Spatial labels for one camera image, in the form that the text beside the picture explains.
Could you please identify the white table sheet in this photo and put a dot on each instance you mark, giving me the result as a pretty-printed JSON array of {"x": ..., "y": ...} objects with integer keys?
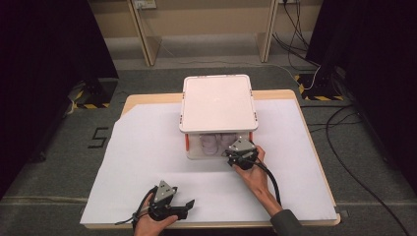
[{"x": 147, "y": 157}]

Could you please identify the white plastic shoe box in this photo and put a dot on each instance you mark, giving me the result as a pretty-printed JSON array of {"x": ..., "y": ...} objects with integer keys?
[{"x": 218, "y": 105}]

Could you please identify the person's left hand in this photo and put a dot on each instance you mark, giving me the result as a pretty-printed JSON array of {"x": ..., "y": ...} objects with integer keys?
[{"x": 150, "y": 227}]

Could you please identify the person's right hand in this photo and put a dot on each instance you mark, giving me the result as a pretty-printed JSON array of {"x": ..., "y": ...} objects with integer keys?
[{"x": 254, "y": 178}]

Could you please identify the wooden desk leg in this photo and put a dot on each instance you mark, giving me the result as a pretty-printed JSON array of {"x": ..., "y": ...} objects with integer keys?
[
  {"x": 267, "y": 31},
  {"x": 144, "y": 32}
]

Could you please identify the stand base with hazard tape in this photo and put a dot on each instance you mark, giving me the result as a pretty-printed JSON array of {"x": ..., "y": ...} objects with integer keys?
[
  {"x": 95, "y": 95},
  {"x": 319, "y": 90}
]

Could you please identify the black curtain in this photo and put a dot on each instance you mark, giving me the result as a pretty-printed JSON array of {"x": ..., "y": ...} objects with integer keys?
[
  {"x": 377, "y": 65},
  {"x": 39, "y": 82}
]

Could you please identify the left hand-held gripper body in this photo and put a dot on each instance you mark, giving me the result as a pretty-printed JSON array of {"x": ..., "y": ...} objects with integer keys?
[{"x": 164, "y": 193}]

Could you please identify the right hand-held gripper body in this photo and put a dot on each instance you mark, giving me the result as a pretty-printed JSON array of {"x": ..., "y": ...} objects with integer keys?
[{"x": 243, "y": 152}]

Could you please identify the white wall socket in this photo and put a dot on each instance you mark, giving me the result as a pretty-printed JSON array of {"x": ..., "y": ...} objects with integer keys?
[{"x": 145, "y": 4}]

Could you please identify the wooden table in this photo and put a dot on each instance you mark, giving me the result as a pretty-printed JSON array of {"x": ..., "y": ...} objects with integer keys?
[{"x": 154, "y": 97}]

